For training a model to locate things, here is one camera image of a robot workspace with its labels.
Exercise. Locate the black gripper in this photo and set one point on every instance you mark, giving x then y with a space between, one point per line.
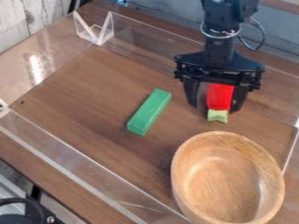
241 73

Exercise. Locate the red plush toy green stem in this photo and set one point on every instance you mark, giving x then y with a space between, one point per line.
219 97

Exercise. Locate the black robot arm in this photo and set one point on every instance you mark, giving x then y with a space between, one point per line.
221 27

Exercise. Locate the green rectangular block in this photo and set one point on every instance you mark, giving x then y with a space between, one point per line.
146 115

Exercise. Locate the oval wooden bowl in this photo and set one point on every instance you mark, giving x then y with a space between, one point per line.
227 181

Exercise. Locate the black clamp with bolt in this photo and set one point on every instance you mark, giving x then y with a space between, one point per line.
40 213

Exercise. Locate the clear acrylic back wall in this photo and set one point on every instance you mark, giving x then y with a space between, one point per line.
154 47

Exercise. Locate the clear acrylic wall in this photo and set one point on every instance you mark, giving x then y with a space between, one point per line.
154 47
98 195

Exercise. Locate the clear acrylic corner bracket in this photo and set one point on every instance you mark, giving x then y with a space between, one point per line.
95 34

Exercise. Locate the clear acrylic front wall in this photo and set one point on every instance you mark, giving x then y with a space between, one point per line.
98 195

